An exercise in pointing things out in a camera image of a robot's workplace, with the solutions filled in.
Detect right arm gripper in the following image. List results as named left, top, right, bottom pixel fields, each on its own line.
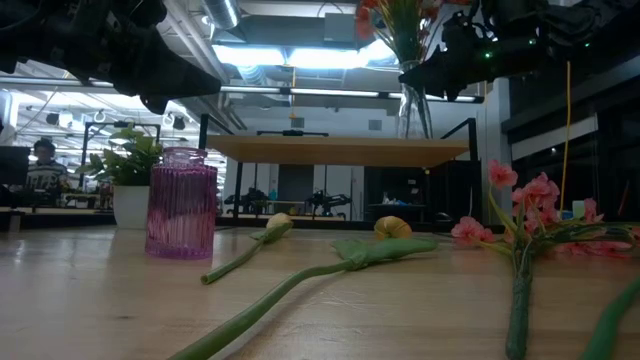
left=398, top=0, right=551, bottom=101

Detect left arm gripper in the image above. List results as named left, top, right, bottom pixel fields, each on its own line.
left=0, top=0, right=223, bottom=115

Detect clear glass vase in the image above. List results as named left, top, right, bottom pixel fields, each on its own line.
left=396, top=59, right=435, bottom=140

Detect orange-red flower bunch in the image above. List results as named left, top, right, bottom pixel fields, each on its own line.
left=354, top=0, right=441, bottom=136

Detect purple ribbed glass vase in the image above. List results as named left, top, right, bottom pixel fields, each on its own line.
left=144, top=146, right=220, bottom=260

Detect yellow tulip short stem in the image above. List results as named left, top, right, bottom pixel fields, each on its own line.
left=200, top=212, right=295, bottom=286

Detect pink flower bunch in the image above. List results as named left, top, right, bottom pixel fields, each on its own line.
left=449, top=158, right=640, bottom=360

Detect orange tulip long stem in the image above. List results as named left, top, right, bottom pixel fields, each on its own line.
left=167, top=215, right=440, bottom=360

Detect red tulip green stem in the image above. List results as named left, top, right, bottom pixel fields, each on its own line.
left=579, top=277, right=640, bottom=360

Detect wooden shelf black legs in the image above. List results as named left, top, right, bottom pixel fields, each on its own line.
left=197, top=113, right=484, bottom=231

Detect green plant white pot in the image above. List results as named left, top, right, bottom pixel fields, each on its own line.
left=77, top=124, right=166, bottom=231

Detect long LED light bar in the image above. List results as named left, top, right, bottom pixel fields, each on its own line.
left=0, top=75, right=485, bottom=105

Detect bright ceiling light panel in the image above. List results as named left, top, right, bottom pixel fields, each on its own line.
left=212, top=43, right=401, bottom=70

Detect person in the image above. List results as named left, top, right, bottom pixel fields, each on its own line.
left=23, top=137, right=70, bottom=194

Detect black monitor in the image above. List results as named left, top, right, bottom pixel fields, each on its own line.
left=0, top=145, right=31, bottom=187

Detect silver round air duct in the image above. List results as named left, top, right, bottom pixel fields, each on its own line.
left=202, top=0, right=241, bottom=30

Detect yellow power cable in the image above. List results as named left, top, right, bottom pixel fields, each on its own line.
left=558, top=59, right=573, bottom=212

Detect black aluminium rig frame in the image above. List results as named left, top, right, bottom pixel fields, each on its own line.
left=0, top=210, right=506, bottom=234

